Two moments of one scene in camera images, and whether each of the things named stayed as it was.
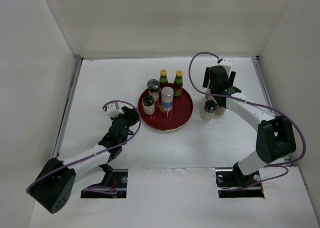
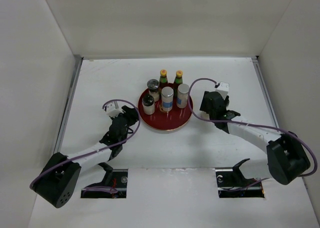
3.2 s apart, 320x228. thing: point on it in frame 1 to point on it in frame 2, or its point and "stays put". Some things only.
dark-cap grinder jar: [148, 104] stays put
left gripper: [130, 115] stays put
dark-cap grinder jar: [153, 85] stays put
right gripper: [207, 78] to [204, 105]
